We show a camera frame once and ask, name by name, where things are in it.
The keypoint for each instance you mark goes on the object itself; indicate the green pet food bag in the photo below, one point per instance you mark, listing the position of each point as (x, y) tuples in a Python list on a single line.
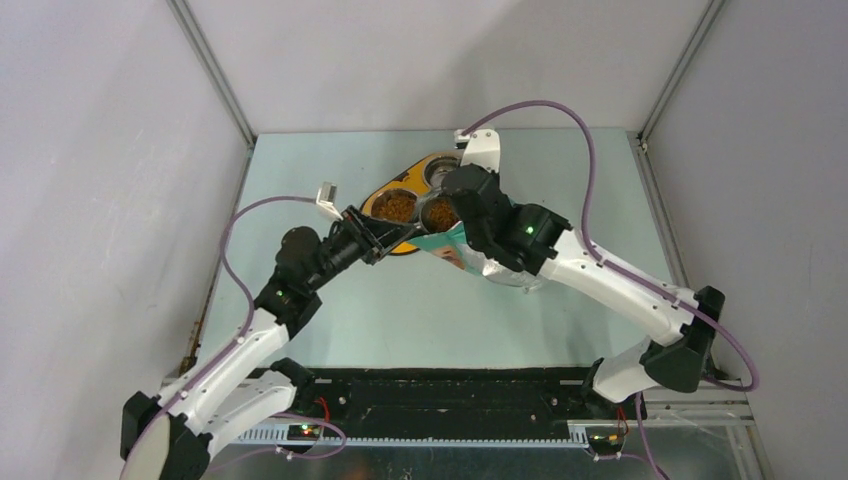
[(452, 246)]

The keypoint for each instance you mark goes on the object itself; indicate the brown pet food kibble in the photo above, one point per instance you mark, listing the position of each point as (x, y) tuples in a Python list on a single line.
[(434, 213)]

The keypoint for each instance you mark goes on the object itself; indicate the steel bowl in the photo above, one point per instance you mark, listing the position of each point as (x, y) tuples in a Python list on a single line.
[(437, 168), (395, 205)]

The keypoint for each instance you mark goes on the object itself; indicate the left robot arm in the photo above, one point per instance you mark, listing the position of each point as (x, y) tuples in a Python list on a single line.
[(179, 431)]

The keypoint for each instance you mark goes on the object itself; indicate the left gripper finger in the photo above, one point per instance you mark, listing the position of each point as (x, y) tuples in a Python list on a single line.
[(381, 230), (389, 248)]

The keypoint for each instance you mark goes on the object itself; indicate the right steel bowl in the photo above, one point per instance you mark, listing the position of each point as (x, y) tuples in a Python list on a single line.
[(437, 168)]

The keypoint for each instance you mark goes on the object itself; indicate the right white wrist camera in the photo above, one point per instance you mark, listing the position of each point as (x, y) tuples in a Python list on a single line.
[(481, 147)]

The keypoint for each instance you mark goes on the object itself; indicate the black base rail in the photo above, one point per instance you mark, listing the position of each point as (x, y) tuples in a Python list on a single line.
[(413, 400)]

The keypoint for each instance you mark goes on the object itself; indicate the left steel bowl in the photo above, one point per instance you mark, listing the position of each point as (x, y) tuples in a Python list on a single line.
[(395, 205)]

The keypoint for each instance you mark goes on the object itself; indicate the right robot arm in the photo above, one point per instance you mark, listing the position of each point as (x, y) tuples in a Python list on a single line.
[(529, 238)]

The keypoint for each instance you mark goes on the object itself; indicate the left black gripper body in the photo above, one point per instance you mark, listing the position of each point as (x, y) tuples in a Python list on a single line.
[(354, 240)]

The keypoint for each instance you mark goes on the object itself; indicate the metal food scoop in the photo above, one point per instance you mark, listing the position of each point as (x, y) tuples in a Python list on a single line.
[(436, 216)]

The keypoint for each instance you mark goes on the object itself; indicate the grey slotted cable duct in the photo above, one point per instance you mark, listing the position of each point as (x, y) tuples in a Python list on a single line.
[(303, 434)]

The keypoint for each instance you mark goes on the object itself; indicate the yellow double bowl feeder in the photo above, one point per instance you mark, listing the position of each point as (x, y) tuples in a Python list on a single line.
[(411, 179)]

